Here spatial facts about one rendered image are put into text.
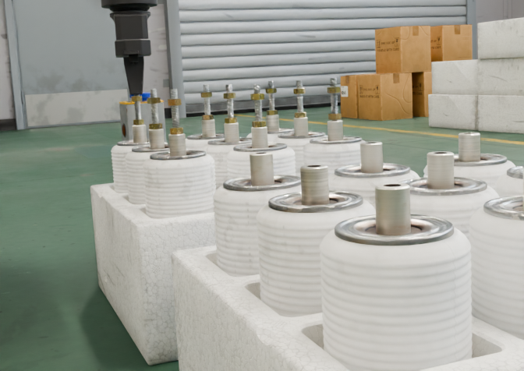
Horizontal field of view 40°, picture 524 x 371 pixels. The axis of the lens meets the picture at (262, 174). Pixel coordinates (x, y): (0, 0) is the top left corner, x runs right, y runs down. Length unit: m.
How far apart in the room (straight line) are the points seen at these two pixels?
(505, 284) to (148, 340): 0.53
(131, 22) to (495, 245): 0.77
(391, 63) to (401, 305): 4.47
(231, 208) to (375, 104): 4.15
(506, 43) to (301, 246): 3.17
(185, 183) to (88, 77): 5.20
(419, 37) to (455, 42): 0.31
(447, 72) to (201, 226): 3.22
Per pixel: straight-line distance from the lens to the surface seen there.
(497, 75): 3.71
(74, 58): 6.08
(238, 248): 0.65
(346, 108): 5.15
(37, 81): 6.04
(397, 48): 4.82
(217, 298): 0.59
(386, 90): 4.72
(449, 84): 4.02
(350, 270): 0.43
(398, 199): 0.45
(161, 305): 0.91
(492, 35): 3.73
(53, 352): 1.02
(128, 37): 1.14
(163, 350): 0.93
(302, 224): 0.53
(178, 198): 0.92
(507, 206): 0.54
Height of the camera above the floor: 0.36
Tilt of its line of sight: 8 degrees down
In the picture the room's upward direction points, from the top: 3 degrees counter-clockwise
